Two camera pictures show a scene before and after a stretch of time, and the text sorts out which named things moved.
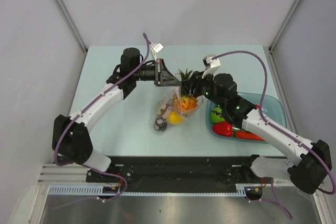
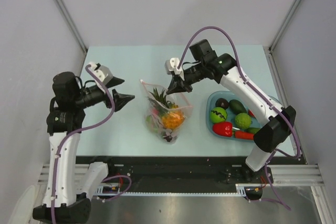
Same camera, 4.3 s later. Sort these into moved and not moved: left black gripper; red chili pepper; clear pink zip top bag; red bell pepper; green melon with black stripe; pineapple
Moved: pineapple; left black gripper; clear pink zip top bag
Not moved: red chili pepper; red bell pepper; green melon with black stripe
